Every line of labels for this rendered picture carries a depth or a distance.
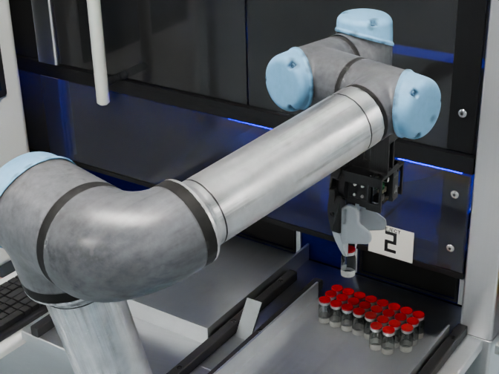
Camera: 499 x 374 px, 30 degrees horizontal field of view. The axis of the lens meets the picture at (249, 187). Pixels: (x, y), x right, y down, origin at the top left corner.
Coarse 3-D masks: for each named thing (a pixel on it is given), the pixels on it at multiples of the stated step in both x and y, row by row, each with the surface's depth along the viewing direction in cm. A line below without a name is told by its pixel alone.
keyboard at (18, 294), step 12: (0, 288) 187; (12, 288) 186; (0, 300) 183; (12, 300) 183; (24, 300) 183; (0, 312) 179; (12, 312) 179; (24, 312) 179; (36, 312) 181; (0, 324) 175; (12, 324) 177; (24, 324) 178; (0, 336) 174
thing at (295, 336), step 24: (312, 288) 168; (288, 312) 163; (312, 312) 167; (264, 336) 157; (288, 336) 161; (312, 336) 160; (336, 336) 160; (360, 336) 160; (432, 336) 160; (240, 360) 152; (264, 360) 155; (288, 360) 155; (312, 360) 154; (336, 360) 154; (360, 360) 154; (384, 360) 154; (408, 360) 154
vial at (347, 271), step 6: (354, 252) 139; (342, 258) 139; (348, 258) 139; (354, 258) 139; (342, 264) 140; (348, 264) 139; (354, 264) 140; (342, 270) 140; (348, 270) 139; (354, 270) 140; (348, 276) 140
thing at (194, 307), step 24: (240, 240) 191; (216, 264) 183; (240, 264) 183; (264, 264) 182; (288, 264) 177; (168, 288) 175; (192, 288) 175; (216, 288) 175; (240, 288) 175; (264, 288) 172; (144, 312) 165; (168, 312) 162; (192, 312) 168; (216, 312) 168; (192, 336) 160
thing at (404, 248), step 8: (376, 232) 162; (384, 232) 162; (400, 232) 160; (408, 232) 159; (376, 240) 163; (384, 240) 162; (392, 240) 161; (400, 240) 160; (408, 240) 159; (368, 248) 165; (376, 248) 164; (384, 248) 163; (392, 248) 162; (400, 248) 161; (408, 248) 160; (392, 256) 162; (400, 256) 161; (408, 256) 160
